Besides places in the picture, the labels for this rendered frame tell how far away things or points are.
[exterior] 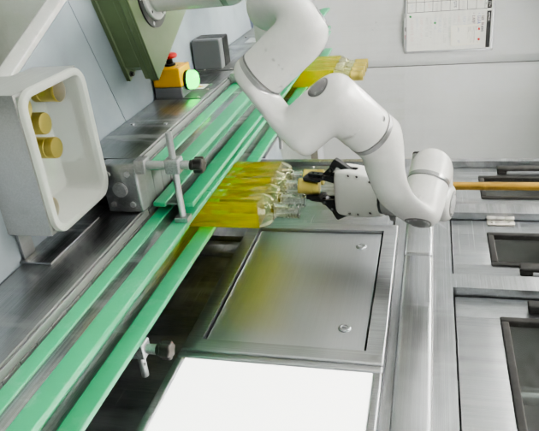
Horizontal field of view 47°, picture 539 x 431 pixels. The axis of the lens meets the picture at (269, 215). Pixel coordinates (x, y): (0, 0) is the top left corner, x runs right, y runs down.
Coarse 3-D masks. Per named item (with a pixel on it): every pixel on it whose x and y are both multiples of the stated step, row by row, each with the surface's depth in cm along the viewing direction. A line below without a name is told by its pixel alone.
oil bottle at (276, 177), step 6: (228, 174) 131; (234, 174) 131; (240, 174) 131; (246, 174) 130; (252, 174) 130; (258, 174) 130; (264, 174) 129; (270, 174) 129; (276, 174) 129; (282, 174) 130; (222, 180) 130; (228, 180) 130; (234, 180) 129; (240, 180) 129; (246, 180) 129; (252, 180) 128; (258, 180) 128; (264, 180) 128; (270, 180) 127; (276, 180) 127; (282, 180) 128; (282, 186) 128; (282, 192) 128
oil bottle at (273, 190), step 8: (224, 184) 128; (232, 184) 128; (240, 184) 127; (248, 184) 127; (256, 184) 127; (264, 184) 126; (272, 184) 126; (264, 192) 123; (272, 192) 123; (280, 192) 125; (280, 200) 124
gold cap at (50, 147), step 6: (36, 138) 97; (42, 138) 96; (48, 138) 96; (54, 138) 96; (42, 144) 96; (48, 144) 95; (54, 144) 96; (60, 144) 98; (42, 150) 96; (48, 150) 95; (54, 150) 96; (60, 150) 98; (42, 156) 97; (48, 156) 96; (54, 156) 96
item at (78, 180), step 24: (72, 72) 96; (24, 96) 85; (72, 96) 100; (24, 120) 85; (72, 120) 102; (72, 144) 104; (96, 144) 103; (48, 168) 102; (72, 168) 106; (96, 168) 105; (48, 192) 90; (72, 192) 105; (96, 192) 105; (72, 216) 97
